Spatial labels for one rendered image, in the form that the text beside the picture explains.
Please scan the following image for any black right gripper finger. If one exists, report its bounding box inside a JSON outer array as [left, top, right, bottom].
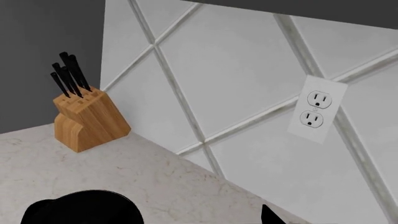
[[260, 203, 285, 224]]

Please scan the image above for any black electric kettle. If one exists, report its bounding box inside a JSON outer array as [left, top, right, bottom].
[[19, 189, 146, 224]]

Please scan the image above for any wooden knife block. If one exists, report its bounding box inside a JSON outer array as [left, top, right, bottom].
[[52, 88, 132, 154]]

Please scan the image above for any white wall power outlet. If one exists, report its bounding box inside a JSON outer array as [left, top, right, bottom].
[[287, 74, 349, 145]]

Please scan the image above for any black knife handle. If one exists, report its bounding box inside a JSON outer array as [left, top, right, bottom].
[[68, 54, 92, 92], [60, 66, 84, 99], [52, 62, 77, 95], [58, 51, 85, 90], [50, 72, 71, 98]]

